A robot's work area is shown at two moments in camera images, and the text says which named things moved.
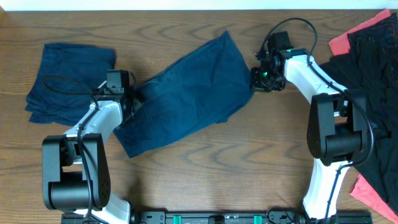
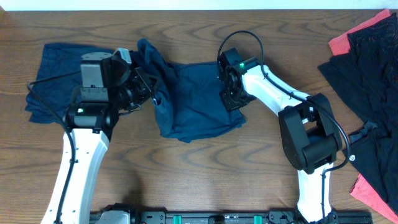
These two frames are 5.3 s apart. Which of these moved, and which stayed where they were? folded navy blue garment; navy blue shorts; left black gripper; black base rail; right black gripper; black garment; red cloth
Moved: left black gripper; right black gripper; navy blue shorts
Stayed: red cloth; black garment; black base rail; folded navy blue garment
